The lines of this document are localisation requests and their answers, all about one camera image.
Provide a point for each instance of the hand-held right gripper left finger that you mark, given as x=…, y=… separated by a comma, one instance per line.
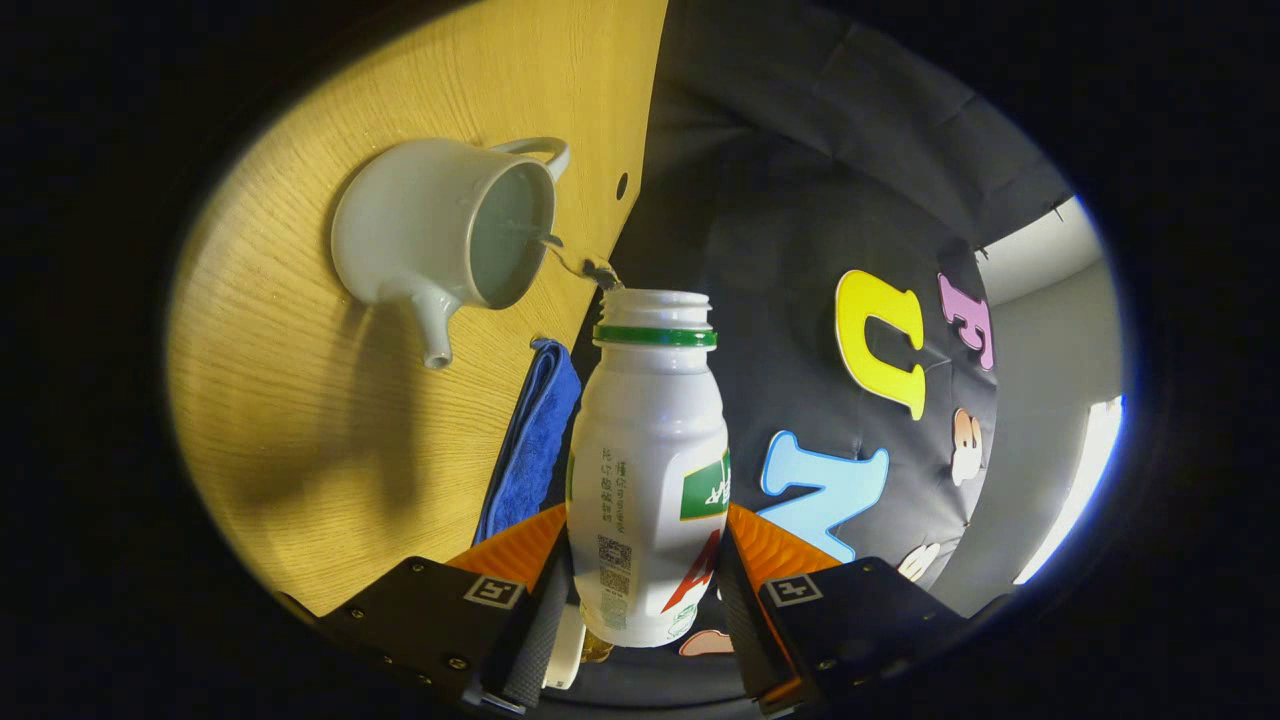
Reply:
x=535, y=640

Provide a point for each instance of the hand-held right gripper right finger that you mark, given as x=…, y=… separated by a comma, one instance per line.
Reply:
x=740, y=620

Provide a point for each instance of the white plastic water bottle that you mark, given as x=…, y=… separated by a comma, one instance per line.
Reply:
x=645, y=470

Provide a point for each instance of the white ceramic teacup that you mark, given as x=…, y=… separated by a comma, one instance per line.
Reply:
x=410, y=220

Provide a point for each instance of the cream white toaster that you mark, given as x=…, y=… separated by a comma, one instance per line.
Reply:
x=565, y=650

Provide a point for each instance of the brown bread slice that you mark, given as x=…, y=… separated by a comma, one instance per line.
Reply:
x=597, y=647

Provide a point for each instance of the blue folded towel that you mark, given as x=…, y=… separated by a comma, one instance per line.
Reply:
x=530, y=440

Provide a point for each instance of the ceiling light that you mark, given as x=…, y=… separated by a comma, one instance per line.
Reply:
x=1080, y=480

